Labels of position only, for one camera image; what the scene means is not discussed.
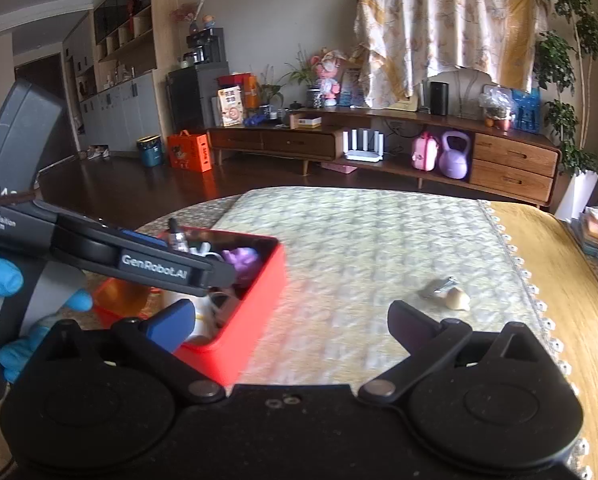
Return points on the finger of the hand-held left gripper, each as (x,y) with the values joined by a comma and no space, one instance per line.
(144,239)
(179,272)

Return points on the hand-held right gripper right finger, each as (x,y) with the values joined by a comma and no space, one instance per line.
(409,325)

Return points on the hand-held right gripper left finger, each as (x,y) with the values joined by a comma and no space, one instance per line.
(171,325)

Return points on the white bottle yellow label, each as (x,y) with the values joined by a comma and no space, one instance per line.
(199,322)

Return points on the small black bottle white label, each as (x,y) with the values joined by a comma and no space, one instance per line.
(179,237)

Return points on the silver nail clipper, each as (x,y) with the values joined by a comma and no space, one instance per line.
(436,287)

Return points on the beige oval piece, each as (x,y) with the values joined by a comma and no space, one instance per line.
(456,300)

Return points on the purple toy figure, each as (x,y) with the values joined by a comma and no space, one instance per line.
(241,262)

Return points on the red tin box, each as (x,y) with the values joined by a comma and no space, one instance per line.
(259,310)

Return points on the dark wooden door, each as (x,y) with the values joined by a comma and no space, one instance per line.
(41,110)

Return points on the white shoes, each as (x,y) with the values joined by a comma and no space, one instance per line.
(99,152)

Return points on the teal bucket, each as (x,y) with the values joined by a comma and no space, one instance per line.
(150,152)

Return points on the cream quilted table mat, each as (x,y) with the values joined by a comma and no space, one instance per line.
(369,240)

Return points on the orange paper bag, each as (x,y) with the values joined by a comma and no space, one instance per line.
(189,152)

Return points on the black mini fridge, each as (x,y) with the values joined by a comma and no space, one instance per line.
(191,100)

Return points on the white printed snack box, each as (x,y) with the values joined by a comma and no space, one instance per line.
(230,107)

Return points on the blue toy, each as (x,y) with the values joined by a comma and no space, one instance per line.
(256,120)

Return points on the wooden TV cabinet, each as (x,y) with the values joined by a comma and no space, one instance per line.
(279,142)

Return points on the pink tray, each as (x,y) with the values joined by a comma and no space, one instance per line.
(346,168)

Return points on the purple kettlebell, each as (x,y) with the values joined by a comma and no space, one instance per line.
(454,160)

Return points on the pink toy suitcase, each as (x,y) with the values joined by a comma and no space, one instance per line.
(424,154)

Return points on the light wooden cabinet drawer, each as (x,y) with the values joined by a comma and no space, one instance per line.
(516,152)
(511,180)

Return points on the white router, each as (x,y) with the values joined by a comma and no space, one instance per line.
(363,152)

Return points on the orange red gift bag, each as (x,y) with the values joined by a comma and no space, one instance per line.
(249,90)

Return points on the small green potted plant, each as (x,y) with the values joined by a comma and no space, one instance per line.
(271,92)

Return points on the small brown cardboard box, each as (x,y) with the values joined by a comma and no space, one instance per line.
(306,121)

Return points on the black coffee machine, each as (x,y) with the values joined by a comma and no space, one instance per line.
(206,49)

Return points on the black teapot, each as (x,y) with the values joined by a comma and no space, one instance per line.
(296,105)

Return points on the white planter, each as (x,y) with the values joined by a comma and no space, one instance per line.
(579,195)

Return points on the yellow case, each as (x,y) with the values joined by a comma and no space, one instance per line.
(404,105)

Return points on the grassy plant in patterned pot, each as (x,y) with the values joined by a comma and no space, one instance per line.
(313,97)

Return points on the vase with dried flowers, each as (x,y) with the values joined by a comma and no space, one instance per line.
(191,15)

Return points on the small figurine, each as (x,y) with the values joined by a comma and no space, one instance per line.
(208,22)

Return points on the black speaker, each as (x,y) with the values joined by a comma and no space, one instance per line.
(440,99)

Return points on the clear plastic bag of fruit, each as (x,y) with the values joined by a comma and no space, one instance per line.
(496,107)

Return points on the blue gift bag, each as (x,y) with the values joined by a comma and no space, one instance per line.
(526,112)

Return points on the grey scalloped chair back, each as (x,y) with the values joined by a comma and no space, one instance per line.
(471,90)

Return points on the blue printed box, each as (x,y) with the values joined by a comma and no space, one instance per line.
(351,87)

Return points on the pink plush doll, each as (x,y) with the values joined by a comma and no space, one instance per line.
(329,77)

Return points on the tall potted tree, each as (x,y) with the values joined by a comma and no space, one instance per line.
(559,70)

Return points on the floral patterned hanging cloth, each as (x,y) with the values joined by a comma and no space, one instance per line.
(444,20)

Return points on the wooden wall shelf unit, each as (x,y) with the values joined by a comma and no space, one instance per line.
(119,60)

